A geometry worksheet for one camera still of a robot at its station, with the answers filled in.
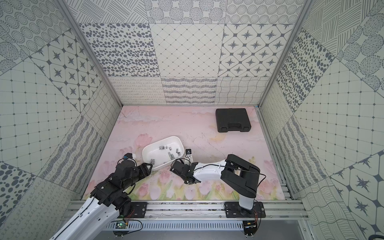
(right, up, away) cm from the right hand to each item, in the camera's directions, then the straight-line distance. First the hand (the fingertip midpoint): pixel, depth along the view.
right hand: (188, 167), depth 89 cm
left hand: (-21, +5, -10) cm, 24 cm away
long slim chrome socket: (-11, +6, +4) cm, 13 cm away
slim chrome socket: (-7, +8, +4) cm, 11 cm away
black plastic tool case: (+33, +29, +24) cm, 50 cm away
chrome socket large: (-18, +11, +6) cm, 22 cm away
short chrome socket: (-13, +10, +7) cm, 18 cm away
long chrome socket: (-22, +4, +1) cm, 23 cm away
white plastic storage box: (-17, +8, +6) cm, 20 cm away
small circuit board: (-32, -23, -17) cm, 43 cm away
